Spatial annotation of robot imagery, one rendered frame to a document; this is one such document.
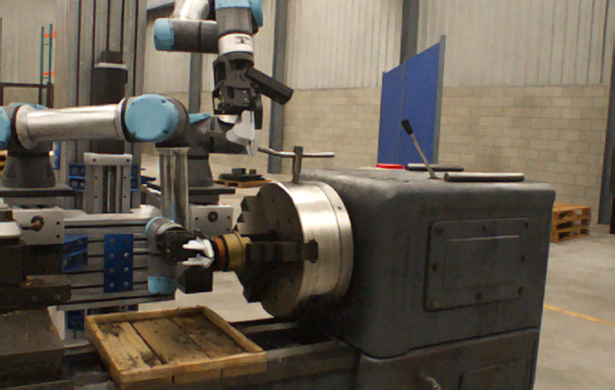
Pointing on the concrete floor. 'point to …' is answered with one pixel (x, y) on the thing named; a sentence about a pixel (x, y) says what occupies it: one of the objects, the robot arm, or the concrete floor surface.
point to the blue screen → (412, 108)
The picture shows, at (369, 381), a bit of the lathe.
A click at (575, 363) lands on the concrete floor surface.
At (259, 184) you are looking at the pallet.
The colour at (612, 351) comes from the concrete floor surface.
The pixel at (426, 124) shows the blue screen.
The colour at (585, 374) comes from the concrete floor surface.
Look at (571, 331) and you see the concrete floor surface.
